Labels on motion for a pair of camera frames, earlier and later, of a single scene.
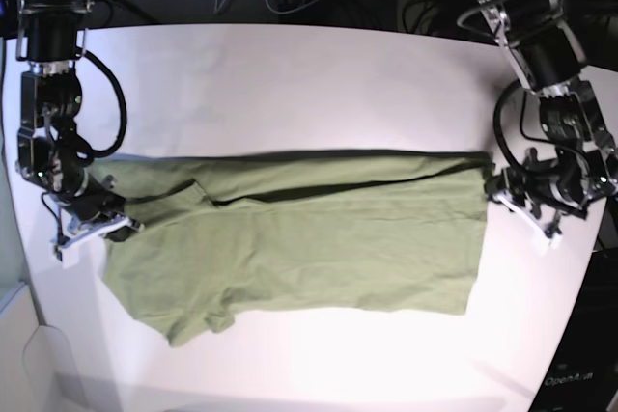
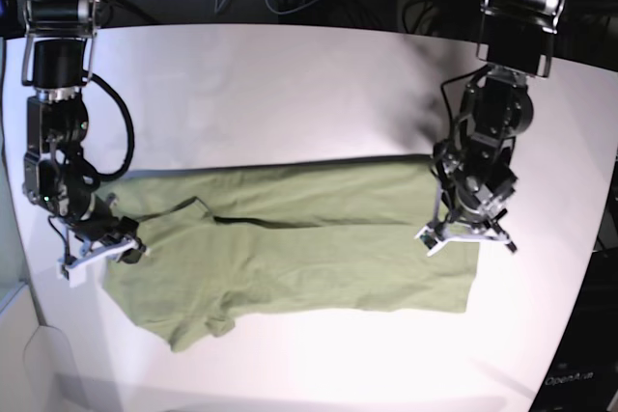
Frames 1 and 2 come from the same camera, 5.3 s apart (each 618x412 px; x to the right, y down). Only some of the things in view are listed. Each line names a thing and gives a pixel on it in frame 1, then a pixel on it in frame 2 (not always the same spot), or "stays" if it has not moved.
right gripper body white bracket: [545, 239] to [458, 231]
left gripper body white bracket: [69, 248] to [76, 270]
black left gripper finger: [122, 233] to [132, 256]
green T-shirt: [223, 232] stays
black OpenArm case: [584, 376] stays
